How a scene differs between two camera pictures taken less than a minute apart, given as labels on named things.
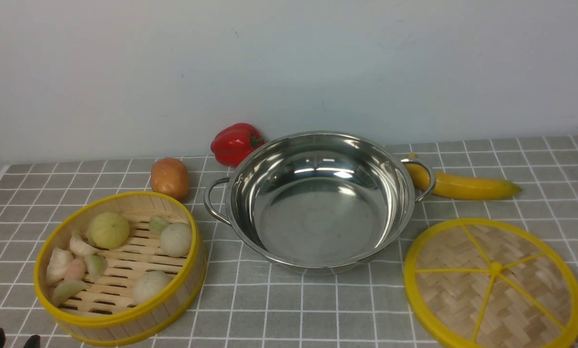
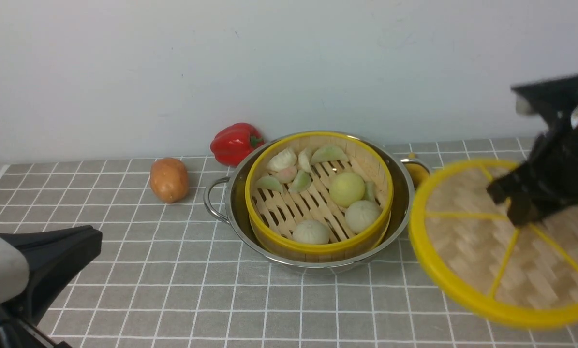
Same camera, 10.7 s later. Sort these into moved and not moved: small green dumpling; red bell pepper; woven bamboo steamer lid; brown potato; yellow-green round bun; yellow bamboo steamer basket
Moved: small green dumpling; woven bamboo steamer lid; yellow bamboo steamer basket; yellow-green round bun
Not moved: red bell pepper; brown potato
